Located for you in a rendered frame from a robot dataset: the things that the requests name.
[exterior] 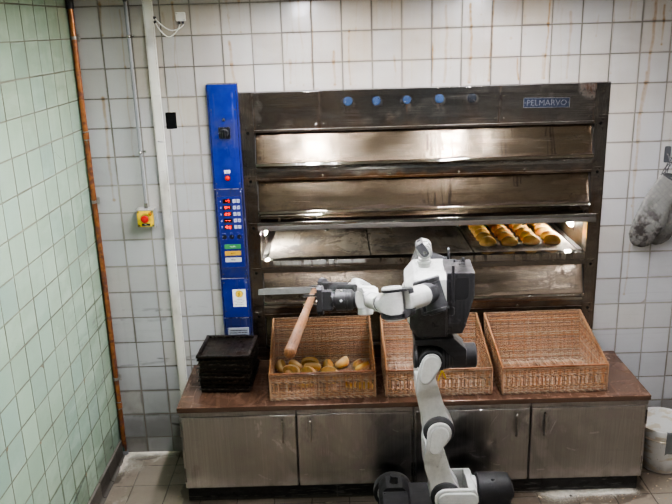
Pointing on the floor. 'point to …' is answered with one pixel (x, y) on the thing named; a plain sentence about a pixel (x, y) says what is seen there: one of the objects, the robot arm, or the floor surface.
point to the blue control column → (225, 102)
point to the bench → (407, 439)
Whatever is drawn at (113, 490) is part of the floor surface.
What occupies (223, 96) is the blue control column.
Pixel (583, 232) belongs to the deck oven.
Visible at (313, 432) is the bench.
